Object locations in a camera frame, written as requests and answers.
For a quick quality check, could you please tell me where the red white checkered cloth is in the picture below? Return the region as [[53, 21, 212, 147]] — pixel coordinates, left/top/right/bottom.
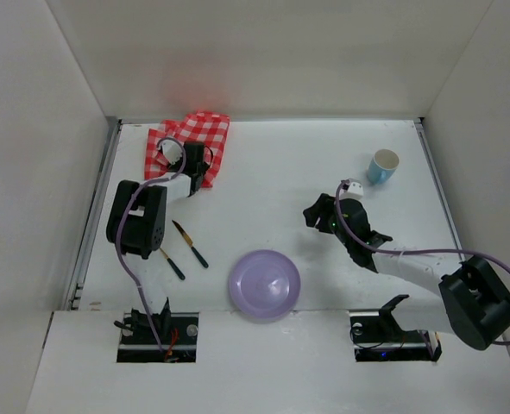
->
[[144, 111, 230, 188]]

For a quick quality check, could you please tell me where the purple plastic plate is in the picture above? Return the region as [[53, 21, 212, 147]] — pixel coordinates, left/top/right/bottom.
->
[[228, 249, 301, 322]]

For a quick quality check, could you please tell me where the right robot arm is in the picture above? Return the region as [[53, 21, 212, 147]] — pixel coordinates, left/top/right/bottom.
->
[[303, 193, 510, 350]]

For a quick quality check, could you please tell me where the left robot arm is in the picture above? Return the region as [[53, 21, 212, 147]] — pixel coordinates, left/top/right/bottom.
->
[[106, 137, 212, 341]]

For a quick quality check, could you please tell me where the light blue mug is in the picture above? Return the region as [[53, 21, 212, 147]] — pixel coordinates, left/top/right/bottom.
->
[[367, 149, 400, 185]]

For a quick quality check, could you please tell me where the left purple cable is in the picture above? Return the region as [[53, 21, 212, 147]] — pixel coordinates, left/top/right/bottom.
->
[[116, 136, 189, 354]]

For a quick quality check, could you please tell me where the purple cable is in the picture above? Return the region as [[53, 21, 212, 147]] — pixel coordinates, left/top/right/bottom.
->
[[116, 136, 189, 354], [334, 181, 510, 347]]

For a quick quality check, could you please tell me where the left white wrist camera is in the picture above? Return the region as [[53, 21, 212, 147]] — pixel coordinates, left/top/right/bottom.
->
[[158, 140, 183, 166]]

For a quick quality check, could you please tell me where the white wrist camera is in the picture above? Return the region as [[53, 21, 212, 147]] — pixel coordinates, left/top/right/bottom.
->
[[339, 179, 364, 201], [158, 140, 183, 166]]

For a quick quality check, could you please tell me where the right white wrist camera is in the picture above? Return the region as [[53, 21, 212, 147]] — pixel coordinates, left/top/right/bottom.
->
[[339, 179, 364, 201]]

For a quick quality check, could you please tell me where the gold knife dark handle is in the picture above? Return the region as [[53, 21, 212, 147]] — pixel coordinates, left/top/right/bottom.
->
[[172, 220, 209, 268]]

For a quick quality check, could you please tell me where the gold fork dark handle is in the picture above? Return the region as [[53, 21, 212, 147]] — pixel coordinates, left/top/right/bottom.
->
[[160, 248, 186, 280]]

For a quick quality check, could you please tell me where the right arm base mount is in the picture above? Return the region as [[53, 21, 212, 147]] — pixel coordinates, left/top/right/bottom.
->
[[349, 294, 442, 363]]

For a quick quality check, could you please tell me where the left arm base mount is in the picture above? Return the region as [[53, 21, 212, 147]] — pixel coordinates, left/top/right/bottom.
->
[[113, 300, 199, 364]]

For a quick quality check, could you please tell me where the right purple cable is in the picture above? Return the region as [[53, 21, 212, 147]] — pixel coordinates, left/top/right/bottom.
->
[[334, 181, 510, 347]]

